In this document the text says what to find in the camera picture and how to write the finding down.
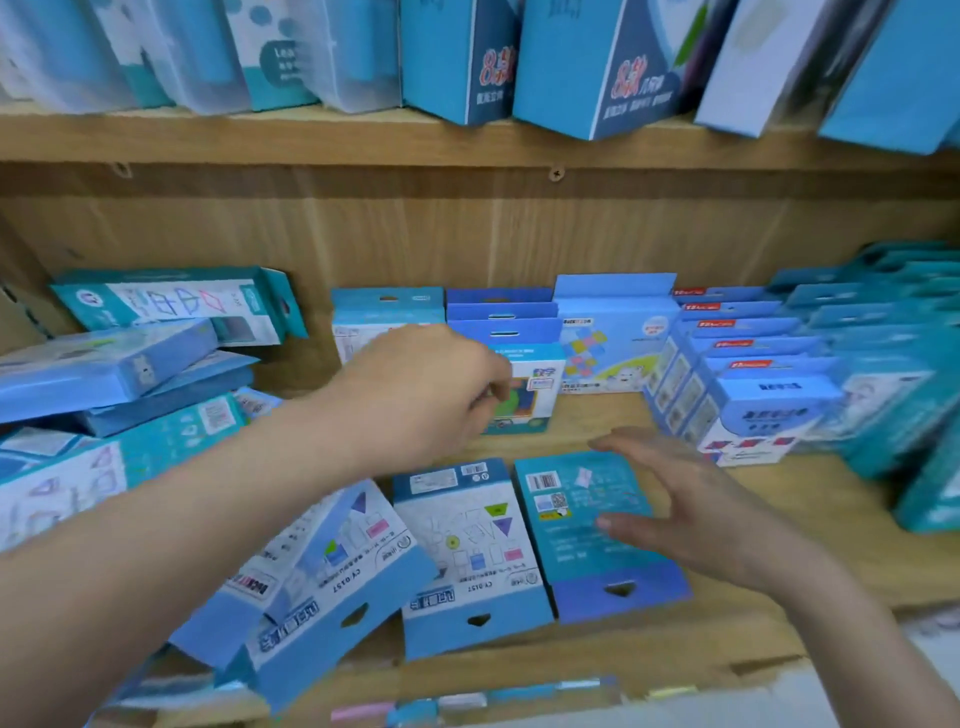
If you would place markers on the row of pastel packets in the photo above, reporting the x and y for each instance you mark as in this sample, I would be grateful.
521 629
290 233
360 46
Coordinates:
450 705

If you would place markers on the plain blue box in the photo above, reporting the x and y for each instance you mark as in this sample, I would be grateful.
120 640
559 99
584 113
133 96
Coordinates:
900 82

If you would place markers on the blue box with hang tab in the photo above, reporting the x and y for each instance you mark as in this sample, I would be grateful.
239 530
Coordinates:
506 331
499 295
502 310

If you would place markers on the translucent plastic packet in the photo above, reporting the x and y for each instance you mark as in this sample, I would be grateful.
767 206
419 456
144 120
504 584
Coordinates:
199 52
345 52
52 52

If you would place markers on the blue box with red print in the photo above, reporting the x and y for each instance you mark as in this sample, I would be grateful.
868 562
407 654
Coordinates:
450 60

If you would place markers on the teal box with outlined shapes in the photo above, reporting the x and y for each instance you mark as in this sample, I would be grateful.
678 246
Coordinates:
172 304

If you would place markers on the row of blue red-label boxes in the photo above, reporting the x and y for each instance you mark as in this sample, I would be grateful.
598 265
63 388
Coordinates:
757 405

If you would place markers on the wooden shelf back panel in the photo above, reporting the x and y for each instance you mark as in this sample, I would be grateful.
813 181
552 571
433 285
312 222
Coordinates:
375 225

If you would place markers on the light blue flat box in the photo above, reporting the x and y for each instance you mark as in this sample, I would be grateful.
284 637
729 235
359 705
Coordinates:
90 371

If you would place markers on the person's left forearm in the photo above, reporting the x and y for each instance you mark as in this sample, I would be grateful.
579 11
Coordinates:
150 570

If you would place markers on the white blue shapes puzzle box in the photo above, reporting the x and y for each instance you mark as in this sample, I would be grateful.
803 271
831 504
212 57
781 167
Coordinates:
352 630
300 547
469 555

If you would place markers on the person's right hand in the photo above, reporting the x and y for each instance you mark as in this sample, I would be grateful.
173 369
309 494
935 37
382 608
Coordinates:
720 525

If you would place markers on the teal box with hang tab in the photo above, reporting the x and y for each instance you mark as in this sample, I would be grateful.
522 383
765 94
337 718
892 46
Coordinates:
375 311

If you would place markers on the person's right forearm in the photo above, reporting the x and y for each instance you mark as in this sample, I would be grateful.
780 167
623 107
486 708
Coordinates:
862 660

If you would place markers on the row of teal packets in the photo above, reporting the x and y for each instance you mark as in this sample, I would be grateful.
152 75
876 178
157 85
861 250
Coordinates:
892 360

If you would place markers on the person's left hand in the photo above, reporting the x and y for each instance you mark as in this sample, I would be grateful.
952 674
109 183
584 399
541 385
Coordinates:
412 397

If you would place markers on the light blue coloured squares box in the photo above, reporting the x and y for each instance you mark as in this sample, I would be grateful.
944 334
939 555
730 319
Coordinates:
615 337

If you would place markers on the person's left fingers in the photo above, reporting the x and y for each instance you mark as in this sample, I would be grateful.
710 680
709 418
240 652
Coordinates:
491 375

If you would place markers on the pale blue box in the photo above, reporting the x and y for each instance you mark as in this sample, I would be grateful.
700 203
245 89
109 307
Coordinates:
750 67

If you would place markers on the teal box with white label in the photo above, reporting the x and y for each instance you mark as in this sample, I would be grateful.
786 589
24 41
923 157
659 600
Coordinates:
577 540

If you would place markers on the person's right thumb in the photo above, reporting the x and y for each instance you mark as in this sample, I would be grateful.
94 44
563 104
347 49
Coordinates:
630 530

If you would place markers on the teal white shapes box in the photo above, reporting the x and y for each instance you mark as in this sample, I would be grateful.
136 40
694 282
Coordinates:
112 465

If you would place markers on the large blue box red print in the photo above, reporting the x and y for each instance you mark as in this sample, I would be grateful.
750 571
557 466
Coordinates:
585 75

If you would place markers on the dark translucent packet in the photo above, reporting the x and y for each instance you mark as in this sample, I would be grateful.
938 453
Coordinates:
832 52

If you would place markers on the blue box with colourful print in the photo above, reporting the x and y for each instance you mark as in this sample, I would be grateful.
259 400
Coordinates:
536 401

